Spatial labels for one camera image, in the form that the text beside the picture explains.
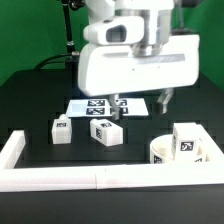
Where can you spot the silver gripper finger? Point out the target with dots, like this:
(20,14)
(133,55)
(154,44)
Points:
(161,105)
(115,108)

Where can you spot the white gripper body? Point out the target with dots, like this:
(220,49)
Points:
(107,70)

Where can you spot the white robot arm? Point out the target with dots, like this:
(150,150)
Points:
(132,48)

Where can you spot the paper sheet with markers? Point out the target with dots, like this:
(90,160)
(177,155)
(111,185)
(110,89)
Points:
(102,108)

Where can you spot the white U-shaped fence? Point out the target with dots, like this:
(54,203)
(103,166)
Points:
(104,177)

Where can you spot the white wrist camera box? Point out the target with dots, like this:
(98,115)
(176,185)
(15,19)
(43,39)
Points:
(117,30)

